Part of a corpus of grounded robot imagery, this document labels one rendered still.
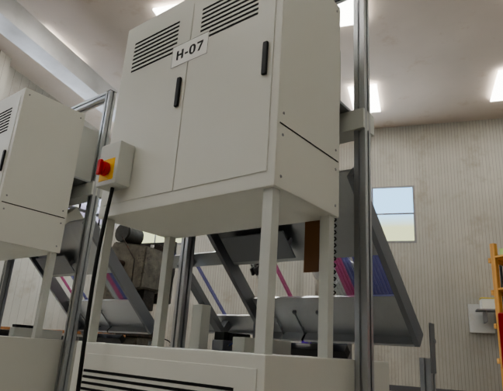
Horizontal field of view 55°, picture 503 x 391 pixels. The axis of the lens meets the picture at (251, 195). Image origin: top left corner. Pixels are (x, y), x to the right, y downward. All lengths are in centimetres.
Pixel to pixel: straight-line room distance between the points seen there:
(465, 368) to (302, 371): 1048
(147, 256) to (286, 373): 658
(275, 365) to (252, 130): 56
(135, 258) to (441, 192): 748
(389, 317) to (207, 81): 107
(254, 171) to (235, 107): 22
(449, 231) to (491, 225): 90
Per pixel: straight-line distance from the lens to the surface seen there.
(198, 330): 228
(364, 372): 141
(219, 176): 126
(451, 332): 1161
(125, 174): 153
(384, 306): 186
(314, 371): 124
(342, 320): 199
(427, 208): 1208
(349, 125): 158
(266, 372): 108
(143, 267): 758
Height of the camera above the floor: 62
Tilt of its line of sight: 18 degrees up
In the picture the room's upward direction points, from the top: 4 degrees clockwise
